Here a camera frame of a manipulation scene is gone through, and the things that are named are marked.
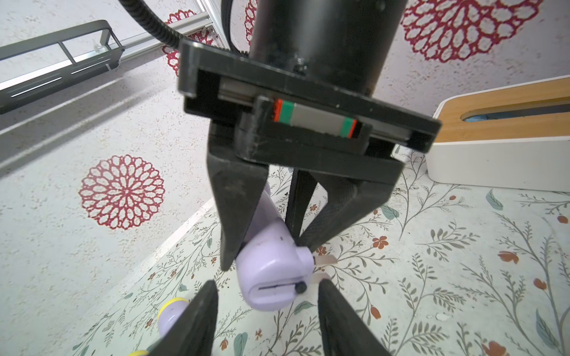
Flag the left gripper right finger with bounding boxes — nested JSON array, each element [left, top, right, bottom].
[[318, 280, 390, 356]]

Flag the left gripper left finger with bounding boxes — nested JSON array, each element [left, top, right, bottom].
[[149, 280, 218, 356]]

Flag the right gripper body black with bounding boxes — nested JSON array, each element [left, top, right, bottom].
[[178, 39, 442, 184]]

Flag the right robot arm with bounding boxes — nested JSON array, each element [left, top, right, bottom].
[[123, 1, 442, 271]]

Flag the purple flashlight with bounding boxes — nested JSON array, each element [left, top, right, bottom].
[[157, 298, 189, 338], [128, 350, 149, 356], [235, 185, 338, 312]]

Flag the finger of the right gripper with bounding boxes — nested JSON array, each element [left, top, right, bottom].
[[206, 122, 269, 271], [286, 166, 399, 252]]

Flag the black wall shelf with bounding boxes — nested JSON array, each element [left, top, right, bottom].
[[1, 20, 126, 114]]

